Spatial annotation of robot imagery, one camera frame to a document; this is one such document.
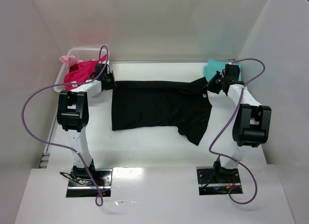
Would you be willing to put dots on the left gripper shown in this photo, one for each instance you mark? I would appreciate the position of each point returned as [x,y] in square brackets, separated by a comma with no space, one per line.
[110,80]

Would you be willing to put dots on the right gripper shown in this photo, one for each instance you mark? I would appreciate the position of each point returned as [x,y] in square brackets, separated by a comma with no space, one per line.
[215,81]

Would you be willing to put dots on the black t shirt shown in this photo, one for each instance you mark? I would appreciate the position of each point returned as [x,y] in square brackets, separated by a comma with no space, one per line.
[184,105]

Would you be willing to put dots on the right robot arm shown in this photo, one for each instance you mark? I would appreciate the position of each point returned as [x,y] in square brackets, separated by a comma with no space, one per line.
[251,123]

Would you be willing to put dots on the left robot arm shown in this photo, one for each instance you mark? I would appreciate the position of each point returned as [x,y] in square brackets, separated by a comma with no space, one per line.
[73,116]

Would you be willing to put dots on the folded teal t shirt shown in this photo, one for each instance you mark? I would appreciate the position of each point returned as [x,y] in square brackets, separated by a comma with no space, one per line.
[209,71]

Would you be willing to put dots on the magenta t shirt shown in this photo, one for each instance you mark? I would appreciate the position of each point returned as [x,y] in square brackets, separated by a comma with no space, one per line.
[80,72]

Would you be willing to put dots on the white plastic basket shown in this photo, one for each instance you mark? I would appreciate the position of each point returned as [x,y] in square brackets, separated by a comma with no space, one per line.
[84,54]

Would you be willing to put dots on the pink cloth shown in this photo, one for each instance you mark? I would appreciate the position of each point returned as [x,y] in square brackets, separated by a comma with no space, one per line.
[68,60]

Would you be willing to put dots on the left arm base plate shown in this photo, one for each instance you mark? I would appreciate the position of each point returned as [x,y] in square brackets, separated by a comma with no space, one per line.
[82,186]

